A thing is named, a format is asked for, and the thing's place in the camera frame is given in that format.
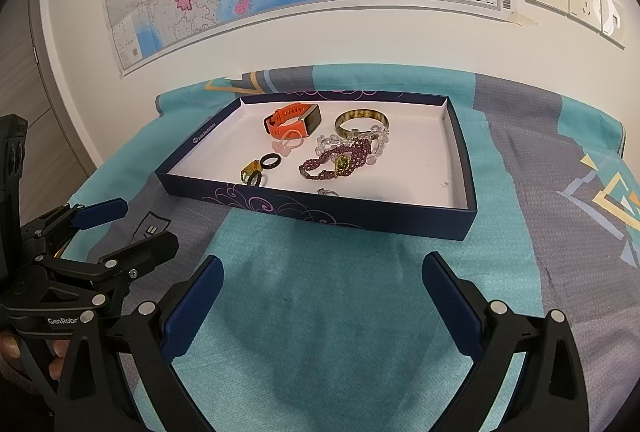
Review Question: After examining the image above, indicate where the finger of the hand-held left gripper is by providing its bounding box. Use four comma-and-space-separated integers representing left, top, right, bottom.
99, 232, 180, 282
70, 198, 129, 229

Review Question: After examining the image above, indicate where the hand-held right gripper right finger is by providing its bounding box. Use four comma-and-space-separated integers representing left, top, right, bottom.
421, 252, 591, 432

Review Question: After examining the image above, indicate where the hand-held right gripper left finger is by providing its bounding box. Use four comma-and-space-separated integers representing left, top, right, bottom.
52, 254, 226, 432

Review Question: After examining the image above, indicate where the amber yellow ring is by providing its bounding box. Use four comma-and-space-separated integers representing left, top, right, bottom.
238, 160, 266, 187

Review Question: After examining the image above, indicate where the dark blue shallow box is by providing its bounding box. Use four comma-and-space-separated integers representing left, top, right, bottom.
155, 89, 478, 242

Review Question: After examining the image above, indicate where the clear crystal bead bracelet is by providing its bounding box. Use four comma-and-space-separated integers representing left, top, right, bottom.
315, 124, 391, 165

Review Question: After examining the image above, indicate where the orange smart watch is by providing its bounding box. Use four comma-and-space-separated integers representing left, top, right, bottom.
263, 103, 322, 139

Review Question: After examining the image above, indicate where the purple bead bracelet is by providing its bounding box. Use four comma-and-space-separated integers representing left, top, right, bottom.
298, 138, 373, 180

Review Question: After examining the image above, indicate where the amber bangle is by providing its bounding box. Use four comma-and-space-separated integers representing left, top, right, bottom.
334, 108, 390, 139

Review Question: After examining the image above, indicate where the person's left hand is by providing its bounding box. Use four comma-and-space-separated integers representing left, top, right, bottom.
0, 331, 70, 393

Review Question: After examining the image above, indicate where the grey wooden door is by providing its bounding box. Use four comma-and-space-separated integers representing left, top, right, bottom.
0, 0, 101, 208

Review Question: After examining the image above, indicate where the teal grey printed tablecloth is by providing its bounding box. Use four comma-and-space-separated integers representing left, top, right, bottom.
67, 64, 640, 432

